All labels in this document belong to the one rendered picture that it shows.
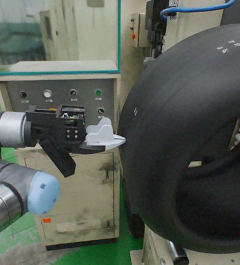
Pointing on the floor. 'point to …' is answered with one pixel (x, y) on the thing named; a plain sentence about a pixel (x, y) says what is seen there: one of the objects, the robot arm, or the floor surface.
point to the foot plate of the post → (136, 256)
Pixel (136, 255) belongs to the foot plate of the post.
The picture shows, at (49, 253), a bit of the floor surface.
